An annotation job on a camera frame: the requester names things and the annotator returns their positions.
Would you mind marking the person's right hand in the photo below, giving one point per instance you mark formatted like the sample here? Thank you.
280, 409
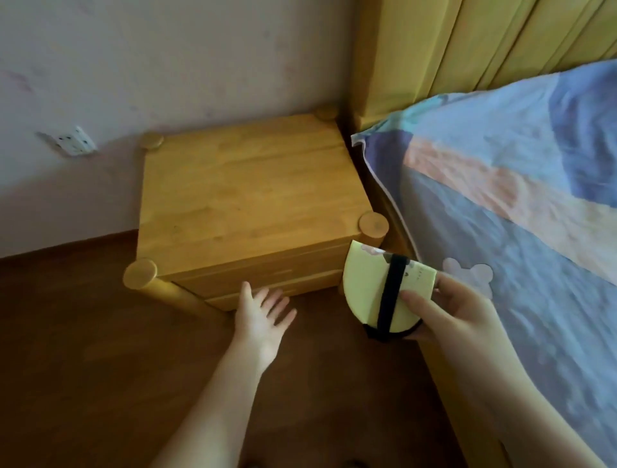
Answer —
467, 328

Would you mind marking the person's left hand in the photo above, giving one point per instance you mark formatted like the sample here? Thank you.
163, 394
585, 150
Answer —
258, 328

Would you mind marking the yellow-green sleep mask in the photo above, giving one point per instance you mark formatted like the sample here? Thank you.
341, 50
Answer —
366, 289

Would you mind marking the person's left forearm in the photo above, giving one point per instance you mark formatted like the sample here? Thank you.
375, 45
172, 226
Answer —
212, 419

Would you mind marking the person's right forearm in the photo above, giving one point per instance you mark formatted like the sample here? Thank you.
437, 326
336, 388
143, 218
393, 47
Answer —
530, 419

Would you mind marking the patchwork bed sheet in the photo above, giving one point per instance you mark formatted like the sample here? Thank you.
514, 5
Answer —
482, 193

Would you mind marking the wooden nightstand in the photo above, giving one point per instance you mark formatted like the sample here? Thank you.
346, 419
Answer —
241, 193

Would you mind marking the yellow padded headboard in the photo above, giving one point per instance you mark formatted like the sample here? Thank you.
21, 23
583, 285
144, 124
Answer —
434, 48

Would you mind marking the white wall socket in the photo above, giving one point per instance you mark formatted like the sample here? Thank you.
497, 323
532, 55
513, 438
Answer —
74, 141

